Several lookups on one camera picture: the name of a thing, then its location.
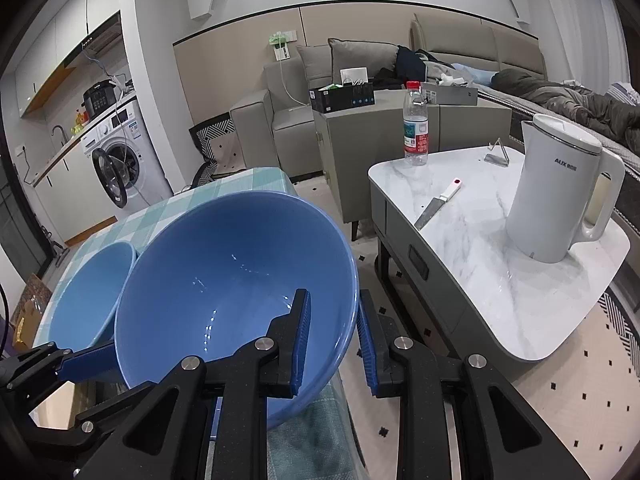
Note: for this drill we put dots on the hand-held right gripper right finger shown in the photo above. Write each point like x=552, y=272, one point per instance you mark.
x=367, y=345

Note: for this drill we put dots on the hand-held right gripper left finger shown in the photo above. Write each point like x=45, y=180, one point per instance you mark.
x=300, y=345

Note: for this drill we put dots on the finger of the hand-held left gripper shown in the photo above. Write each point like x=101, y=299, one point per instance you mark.
x=100, y=425
x=85, y=362

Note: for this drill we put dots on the blue bowl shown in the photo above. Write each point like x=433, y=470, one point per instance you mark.
x=85, y=300
x=225, y=270

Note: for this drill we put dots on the cardboard box on floor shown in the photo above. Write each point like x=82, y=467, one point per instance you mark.
x=35, y=295

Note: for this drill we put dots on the floor mop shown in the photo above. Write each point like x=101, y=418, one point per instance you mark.
x=56, y=247

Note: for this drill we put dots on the marble top coffee table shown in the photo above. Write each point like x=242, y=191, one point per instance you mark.
x=475, y=270

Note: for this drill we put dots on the dark glass door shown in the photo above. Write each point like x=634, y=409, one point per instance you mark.
x=20, y=230

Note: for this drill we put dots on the white lower kitchen cabinets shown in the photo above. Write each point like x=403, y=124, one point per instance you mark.
x=75, y=195

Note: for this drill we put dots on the grey side cabinet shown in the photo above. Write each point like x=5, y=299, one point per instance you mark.
x=350, y=160

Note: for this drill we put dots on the folded black white patterned rug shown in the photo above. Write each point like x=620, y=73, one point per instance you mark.
x=220, y=150

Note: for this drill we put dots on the white washing machine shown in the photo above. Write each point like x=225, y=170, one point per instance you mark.
x=145, y=160

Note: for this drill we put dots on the clear water bottle red label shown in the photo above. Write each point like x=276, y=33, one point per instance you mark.
x=416, y=135

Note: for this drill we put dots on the cream diamond patterned rug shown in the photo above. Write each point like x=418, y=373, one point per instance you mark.
x=575, y=410

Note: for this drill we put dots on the grey sofa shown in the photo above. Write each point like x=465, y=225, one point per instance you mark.
x=290, y=125

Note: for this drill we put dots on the clear phone stand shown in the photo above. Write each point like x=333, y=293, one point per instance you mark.
x=497, y=157

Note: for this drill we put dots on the black kitchen faucet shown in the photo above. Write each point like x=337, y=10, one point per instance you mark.
x=63, y=135

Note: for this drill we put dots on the white electric kettle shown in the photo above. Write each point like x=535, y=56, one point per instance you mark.
x=550, y=195

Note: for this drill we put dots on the black box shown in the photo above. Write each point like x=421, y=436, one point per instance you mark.
x=340, y=97

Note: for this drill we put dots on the black pressure cooker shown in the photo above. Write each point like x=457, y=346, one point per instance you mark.
x=99, y=99

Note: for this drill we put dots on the grey cardboard box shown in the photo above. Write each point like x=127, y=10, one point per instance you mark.
x=450, y=94

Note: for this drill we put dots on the grey sofa cushion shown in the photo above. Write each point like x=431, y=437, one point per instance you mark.
x=360, y=60
x=315, y=67

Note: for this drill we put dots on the dark clothes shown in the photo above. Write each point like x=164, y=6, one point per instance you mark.
x=405, y=65

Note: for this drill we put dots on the white upper cabinets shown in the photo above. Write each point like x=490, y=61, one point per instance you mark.
x=45, y=60

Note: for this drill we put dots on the dark green blanket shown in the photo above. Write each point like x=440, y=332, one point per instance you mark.
x=565, y=100

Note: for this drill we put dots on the beige bed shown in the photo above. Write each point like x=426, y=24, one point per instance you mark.
x=475, y=40

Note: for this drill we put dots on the range hood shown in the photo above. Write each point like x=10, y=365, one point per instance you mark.
x=102, y=37

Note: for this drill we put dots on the wall socket with green plug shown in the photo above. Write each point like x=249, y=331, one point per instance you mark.
x=281, y=45

